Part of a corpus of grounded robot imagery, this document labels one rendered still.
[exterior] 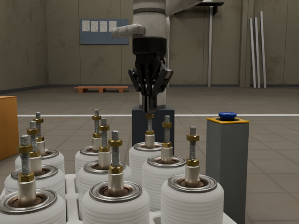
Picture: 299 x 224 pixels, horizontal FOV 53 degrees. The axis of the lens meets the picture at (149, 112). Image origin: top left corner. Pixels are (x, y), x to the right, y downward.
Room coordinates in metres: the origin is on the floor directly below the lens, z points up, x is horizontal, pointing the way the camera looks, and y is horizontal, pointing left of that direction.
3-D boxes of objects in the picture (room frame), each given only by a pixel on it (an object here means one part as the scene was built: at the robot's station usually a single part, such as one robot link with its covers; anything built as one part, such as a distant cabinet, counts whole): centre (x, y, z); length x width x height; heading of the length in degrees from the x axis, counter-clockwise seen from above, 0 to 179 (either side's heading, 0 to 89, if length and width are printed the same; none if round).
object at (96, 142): (0.64, 0.11, 0.26); 0.02 x 0.02 x 0.03
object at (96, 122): (0.64, 0.11, 0.30); 0.01 x 0.01 x 0.08
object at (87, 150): (0.64, 0.11, 0.25); 0.08 x 0.08 x 0.01
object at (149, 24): (0.66, 0.01, 0.52); 0.11 x 0.09 x 0.06; 131
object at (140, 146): (0.67, 0.00, 0.25); 0.08 x 0.08 x 0.01
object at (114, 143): (0.41, 0.05, 0.32); 0.02 x 0.02 x 0.01; 3
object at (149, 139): (0.67, 0.00, 0.26); 0.02 x 0.02 x 0.03
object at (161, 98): (1.04, -0.01, 0.39); 0.09 x 0.09 x 0.17; 1
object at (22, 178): (0.38, 0.16, 0.29); 0.02 x 0.02 x 0.01; 70
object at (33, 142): (0.49, 0.19, 0.30); 0.01 x 0.01 x 0.08
